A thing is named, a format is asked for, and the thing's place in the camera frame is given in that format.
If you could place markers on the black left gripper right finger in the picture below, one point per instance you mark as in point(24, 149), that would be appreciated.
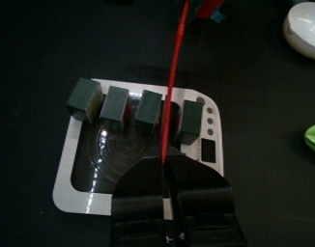
point(203, 196)

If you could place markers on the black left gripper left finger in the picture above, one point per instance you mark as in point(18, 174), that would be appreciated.
point(141, 196)

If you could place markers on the white cup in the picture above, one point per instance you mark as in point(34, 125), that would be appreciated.
point(306, 30)

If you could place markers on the white digital kitchen scale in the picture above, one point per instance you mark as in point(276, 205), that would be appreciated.
point(85, 193)

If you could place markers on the dark green block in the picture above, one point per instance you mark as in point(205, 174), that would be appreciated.
point(191, 119)
point(85, 99)
point(149, 107)
point(114, 105)

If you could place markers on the red and blue toy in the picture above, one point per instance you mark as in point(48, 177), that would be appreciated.
point(209, 9)

